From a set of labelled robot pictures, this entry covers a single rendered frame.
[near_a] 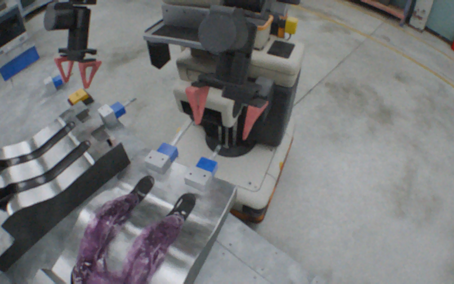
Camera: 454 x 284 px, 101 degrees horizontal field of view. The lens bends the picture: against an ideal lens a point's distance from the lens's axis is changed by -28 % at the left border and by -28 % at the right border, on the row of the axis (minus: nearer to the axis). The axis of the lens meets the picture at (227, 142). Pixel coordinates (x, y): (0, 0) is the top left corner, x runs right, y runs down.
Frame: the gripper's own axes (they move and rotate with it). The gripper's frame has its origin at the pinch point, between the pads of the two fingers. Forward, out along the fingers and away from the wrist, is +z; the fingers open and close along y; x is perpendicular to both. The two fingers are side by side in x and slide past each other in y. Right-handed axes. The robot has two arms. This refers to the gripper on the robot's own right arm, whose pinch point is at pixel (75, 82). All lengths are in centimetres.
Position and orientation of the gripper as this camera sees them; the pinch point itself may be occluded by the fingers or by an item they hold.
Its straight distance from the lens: 74.5
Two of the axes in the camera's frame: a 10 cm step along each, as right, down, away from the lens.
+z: -1.8, 8.9, 4.1
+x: 3.6, -3.3, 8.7
